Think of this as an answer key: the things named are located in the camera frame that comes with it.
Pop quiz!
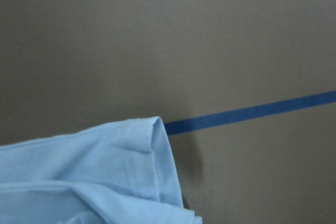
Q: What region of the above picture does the light blue t-shirt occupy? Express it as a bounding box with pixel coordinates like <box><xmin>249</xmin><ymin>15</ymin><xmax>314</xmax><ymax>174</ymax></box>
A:
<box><xmin>1</xmin><ymin>116</ymin><xmax>203</xmax><ymax>223</ymax></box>

